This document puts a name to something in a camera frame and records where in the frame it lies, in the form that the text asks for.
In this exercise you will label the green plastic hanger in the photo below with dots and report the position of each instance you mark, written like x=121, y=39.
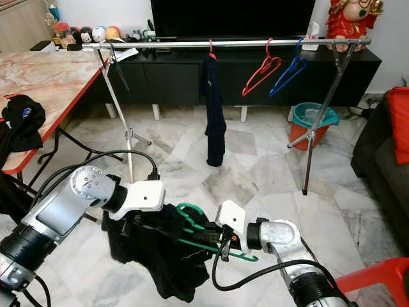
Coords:
x=192, y=220

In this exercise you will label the black shirt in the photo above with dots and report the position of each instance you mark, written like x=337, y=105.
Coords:
x=147, y=256

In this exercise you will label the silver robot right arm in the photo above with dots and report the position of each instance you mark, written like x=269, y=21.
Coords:
x=278, y=236

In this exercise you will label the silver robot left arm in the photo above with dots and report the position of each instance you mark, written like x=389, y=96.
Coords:
x=64, y=211

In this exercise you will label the red plastic hanger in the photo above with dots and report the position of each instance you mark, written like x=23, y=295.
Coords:
x=211, y=50
x=270, y=56

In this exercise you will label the blue plastic hanger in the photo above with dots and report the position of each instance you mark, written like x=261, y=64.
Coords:
x=300, y=55

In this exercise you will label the navy blue shirt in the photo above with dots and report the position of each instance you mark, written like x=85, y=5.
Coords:
x=214, y=115

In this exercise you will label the red bin teal rim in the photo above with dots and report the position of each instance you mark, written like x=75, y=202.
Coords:
x=299, y=135

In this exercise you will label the black television cabinet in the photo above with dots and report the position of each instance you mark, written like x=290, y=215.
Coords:
x=166, y=80

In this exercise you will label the black hoodie blue logo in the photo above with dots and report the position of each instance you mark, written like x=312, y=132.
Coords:
x=22, y=128

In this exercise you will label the red plastic stool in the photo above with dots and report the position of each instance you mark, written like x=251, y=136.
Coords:
x=377, y=272

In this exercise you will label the white paper sheet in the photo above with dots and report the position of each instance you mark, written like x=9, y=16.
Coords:
x=123, y=55

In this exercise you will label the grey fabric sofa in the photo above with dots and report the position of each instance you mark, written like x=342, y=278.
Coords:
x=374, y=173

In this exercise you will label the marble table red edge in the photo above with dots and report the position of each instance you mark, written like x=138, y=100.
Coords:
x=38, y=77

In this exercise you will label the silver metal clothes rack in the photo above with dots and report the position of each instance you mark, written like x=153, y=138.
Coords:
x=166, y=44

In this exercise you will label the orange round plush toy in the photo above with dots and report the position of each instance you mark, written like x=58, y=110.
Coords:
x=113, y=32

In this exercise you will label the white round plush toy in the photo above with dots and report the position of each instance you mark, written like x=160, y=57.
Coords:
x=98, y=34

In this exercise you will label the black round plush toy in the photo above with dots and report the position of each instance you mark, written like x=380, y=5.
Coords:
x=83, y=34

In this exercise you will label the small black box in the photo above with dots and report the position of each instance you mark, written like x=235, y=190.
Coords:
x=41, y=46

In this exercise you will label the red cushion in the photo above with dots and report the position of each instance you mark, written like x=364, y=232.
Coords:
x=399, y=125

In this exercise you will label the white tissue box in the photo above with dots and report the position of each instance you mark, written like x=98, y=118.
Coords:
x=311, y=39

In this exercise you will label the black flat television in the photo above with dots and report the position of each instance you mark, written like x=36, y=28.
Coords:
x=230, y=16

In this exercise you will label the light wooden cabinet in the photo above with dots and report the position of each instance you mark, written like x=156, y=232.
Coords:
x=22, y=29

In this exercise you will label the blue gold trophy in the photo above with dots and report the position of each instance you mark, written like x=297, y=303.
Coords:
x=54, y=11

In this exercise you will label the red gold figurine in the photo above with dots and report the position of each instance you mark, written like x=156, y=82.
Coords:
x=351, y=19

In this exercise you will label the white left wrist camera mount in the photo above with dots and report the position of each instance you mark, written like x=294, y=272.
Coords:
x=140, y=195

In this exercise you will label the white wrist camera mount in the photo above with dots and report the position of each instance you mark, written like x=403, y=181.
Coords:
x=140, y=195
x=232, y=214

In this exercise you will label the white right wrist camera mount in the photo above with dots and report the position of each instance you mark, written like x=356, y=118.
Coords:
x=232, y=214

